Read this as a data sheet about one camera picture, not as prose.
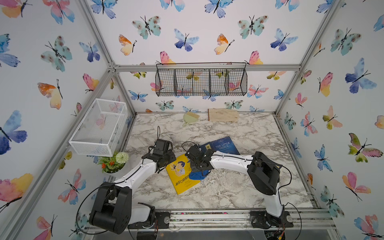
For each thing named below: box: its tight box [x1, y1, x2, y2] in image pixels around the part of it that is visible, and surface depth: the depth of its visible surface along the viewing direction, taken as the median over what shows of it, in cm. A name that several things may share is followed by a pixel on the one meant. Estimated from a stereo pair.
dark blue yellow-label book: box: [199, 141, 213, 154], surface depth 101 cm
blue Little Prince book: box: [210, 136, 241, 155], surface depth 103 cm
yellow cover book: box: [166, 154, 201, 195], surface depth 88 cm
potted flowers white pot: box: [97, 151, 129, 174], surface depth 80 cm
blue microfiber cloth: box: [189, 170, 211, 181], surface depth 87 cm
